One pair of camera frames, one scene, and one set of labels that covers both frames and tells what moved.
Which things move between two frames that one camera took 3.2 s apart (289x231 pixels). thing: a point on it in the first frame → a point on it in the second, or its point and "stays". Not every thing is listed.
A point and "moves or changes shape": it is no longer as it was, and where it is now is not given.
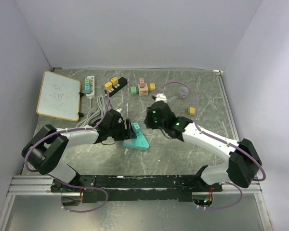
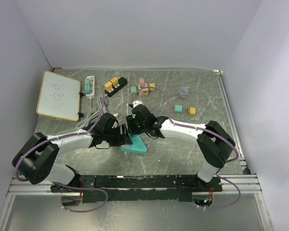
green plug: x=134 y=90 stays
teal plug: x=136 y=127 moves or changes shape
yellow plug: x=191 y=111 stays
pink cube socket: x=143 y=91 stays
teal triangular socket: x=139 y=143 moves or changes shape
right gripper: x=149 y=120 → x=130 y=120
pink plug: x=142 y=83 stays
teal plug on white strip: x=87 y=88 stays
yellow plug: x=151 y=86 stays
